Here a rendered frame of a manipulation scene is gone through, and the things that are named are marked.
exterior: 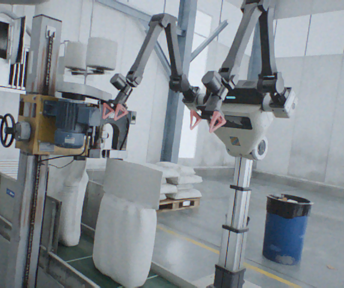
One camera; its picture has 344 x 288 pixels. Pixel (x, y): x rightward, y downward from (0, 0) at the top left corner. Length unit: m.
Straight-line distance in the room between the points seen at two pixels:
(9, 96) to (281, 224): 3.52
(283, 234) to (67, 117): 2.65
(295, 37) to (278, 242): 7.75
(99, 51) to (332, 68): 8.61
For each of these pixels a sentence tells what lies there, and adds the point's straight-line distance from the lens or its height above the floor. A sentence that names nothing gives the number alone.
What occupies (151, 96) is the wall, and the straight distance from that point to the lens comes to 7.80.
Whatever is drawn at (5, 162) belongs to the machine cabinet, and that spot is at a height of 0.54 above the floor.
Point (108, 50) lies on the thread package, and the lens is 1.93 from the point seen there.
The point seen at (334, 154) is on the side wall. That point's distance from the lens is 9.78.
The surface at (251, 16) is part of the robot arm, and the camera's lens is 1.55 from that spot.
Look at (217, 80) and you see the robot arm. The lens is 1.35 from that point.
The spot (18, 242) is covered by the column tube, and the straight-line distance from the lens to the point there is 2.13.
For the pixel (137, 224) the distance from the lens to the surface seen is 1.86.
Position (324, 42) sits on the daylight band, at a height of 3.93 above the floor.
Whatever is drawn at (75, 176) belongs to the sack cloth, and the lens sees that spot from 2.39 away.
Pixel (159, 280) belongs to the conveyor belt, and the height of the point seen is 0.38.
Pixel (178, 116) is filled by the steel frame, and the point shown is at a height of 1.49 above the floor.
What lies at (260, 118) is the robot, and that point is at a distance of 1.90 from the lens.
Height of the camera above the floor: 1.27
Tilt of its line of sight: 3 degrees down
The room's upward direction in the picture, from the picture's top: 7 degrees clockwise
